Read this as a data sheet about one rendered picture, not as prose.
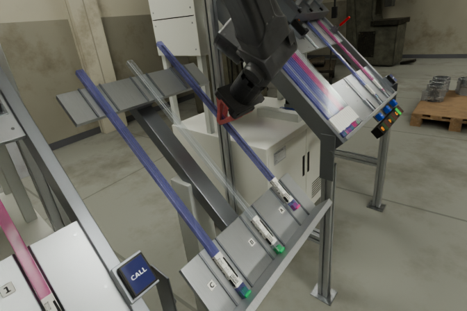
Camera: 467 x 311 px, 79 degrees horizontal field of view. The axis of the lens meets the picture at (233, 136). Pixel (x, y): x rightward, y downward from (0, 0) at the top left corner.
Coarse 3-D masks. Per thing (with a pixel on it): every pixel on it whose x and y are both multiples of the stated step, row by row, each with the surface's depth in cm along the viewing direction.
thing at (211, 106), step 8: (160, 48) 68; (168, 56) 67; (176, 64) 67; (184, 72) 67; (192, 80) 66; (192, 88) 66; (200, 88) 66; (200, 96) 65; (208, 104) 65; (216, 112) 64; (232, 128) 64; (232, 136) 64; (240, 136) 64; (240, 144) 63; (248, 152) 62; (256, 160) 62; (264, 168) 62; (272, 176) 61
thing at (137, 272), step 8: (128, 264) 43; (136, 264) 43; (144, 264) 44; (128, 272) 42; (136, 272) 43; (144, 272) 43; (128, 280) 42; (136, 280) 42; (144, 280) 43; (152, 280) 43; (136, 288) 42
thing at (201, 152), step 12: (132, 60) 62; (144, 84) 60; (156, 96) 59; (168, 108) 59; (180, 120) 59; (180, 132) 58; (192, 144) 57; (204, 156) 57; (216, 168) 56; (228, 180) 56; (228, 192) 56; (240, 204) 54; (252, 216) 54; (276, 252) 53
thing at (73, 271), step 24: (48, 240) 43; (72, 240) 45; (0, 264) 39; (48, 264) 42; (72, 264) 43; (96, 264) 45; (0, 288) 38; (24, 288) 39; (72, 288) 42; (96, 288) 43
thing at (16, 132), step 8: (0, 96) 51; (8, 112) 50; (0, 120) 49; (8, 120) 50; (16, 120) 50; (0, 128) 48; (8, 128) 49; (16, 128) 50; (0, 136) 48; (8, 136) 48; (16, 136) 49; (24, 136) 50; (0, 144) 48
